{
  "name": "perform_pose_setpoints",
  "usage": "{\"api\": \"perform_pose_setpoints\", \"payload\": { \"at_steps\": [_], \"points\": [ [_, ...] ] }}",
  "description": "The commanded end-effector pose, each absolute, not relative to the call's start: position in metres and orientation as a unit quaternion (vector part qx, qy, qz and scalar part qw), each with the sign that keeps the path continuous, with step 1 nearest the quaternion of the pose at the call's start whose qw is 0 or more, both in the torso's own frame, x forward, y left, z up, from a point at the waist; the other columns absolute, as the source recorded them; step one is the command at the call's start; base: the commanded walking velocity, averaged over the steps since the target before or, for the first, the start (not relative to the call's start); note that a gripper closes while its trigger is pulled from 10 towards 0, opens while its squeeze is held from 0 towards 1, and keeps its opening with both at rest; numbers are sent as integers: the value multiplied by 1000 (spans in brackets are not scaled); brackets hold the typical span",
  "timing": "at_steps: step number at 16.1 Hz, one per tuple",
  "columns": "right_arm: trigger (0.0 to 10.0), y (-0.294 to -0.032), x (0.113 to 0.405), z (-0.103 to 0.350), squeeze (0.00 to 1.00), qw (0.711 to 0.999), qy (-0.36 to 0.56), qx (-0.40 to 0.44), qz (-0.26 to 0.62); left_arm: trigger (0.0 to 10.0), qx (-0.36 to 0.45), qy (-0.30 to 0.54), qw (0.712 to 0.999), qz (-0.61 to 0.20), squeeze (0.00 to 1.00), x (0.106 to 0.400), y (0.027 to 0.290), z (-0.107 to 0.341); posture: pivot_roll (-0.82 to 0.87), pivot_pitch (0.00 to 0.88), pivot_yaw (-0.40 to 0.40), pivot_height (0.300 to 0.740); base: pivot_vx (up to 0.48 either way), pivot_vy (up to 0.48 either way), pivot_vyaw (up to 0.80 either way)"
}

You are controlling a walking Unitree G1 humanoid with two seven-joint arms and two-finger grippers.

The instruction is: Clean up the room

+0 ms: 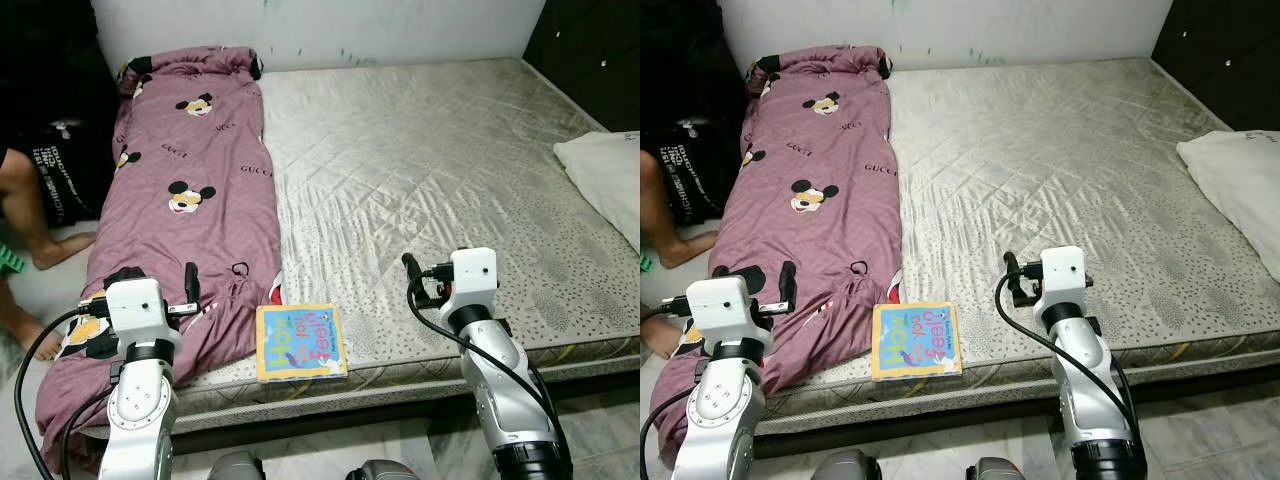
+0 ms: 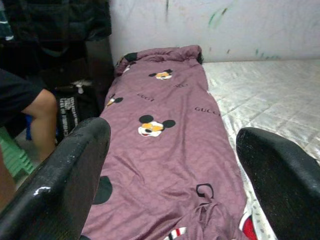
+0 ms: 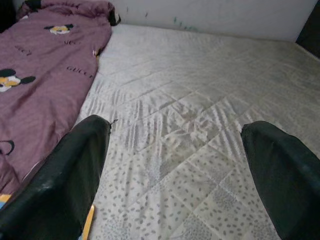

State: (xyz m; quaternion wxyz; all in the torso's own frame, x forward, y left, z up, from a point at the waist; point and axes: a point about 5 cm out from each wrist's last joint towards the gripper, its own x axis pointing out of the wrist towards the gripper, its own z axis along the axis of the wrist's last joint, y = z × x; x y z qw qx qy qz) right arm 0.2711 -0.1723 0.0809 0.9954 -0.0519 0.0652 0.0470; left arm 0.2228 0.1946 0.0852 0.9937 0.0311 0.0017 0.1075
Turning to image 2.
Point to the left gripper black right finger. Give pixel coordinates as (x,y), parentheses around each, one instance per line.
(287,190)

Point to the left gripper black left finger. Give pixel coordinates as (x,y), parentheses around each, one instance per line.
(55,195)

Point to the green plastic stool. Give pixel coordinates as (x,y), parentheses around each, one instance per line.
(17,160)

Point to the blue plastic object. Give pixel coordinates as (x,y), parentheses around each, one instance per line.
(28,127)

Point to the person in black shorts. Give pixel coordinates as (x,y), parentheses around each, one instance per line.
(42,112)

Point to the black bag with white print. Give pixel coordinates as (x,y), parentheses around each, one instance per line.
(72,112)

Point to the white quilted mattress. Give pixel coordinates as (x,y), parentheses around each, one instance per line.
(262,100)

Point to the purple Mickey print blanket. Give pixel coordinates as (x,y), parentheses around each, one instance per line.
(162,162)

